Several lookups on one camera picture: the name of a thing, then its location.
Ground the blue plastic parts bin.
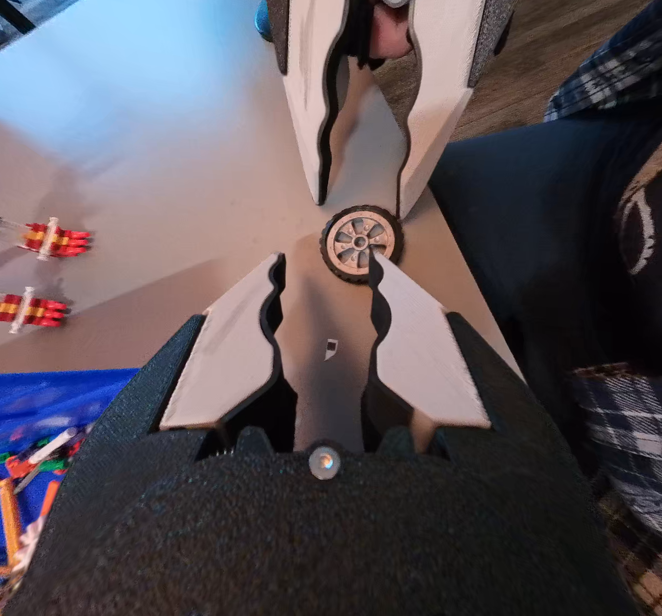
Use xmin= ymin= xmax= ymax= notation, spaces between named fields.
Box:
xmin=0 ymin=368 xmax=141 ymax=591

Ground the person's right hand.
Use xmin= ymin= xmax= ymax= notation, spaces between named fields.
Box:
xmin=371 ymin=0 xmax=415 ymax=60

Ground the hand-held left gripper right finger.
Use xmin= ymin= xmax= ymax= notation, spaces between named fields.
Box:
xmin=361 ymin=251 xmax=492 ymax=453

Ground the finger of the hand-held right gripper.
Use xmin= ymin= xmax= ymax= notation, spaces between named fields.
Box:
xmin=395 ymin=0 xmax=495 ymax=220
xmin=283 ymin=0 xmax=358 ymax=207

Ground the black rubber toy tyre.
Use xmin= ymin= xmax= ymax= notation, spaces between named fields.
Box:
xmin=321 ymin=205 xmax=405 ymax=284

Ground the grey toy wheel hub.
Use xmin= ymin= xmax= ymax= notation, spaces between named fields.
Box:
xmin=331 ymin=214 xmax=396 ymax=276

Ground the wooden top desk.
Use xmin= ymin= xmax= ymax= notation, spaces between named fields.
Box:
xmin=0 ymin=0 xmax=37 ymax=35

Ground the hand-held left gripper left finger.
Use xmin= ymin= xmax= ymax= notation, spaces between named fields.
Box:
xmin=159 ymin=251 xmax=300 ymax=453

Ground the pile of colourful toy pieces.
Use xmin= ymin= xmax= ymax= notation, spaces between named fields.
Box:
xmin=0 ymin=425 xmax=94 ymax=583

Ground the red yellow toy foot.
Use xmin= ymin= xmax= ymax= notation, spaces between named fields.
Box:
xmin=0 ymin=287 xmax=71 ymax=333
xmin=16 ymin=217 xmax=94 ymax=261

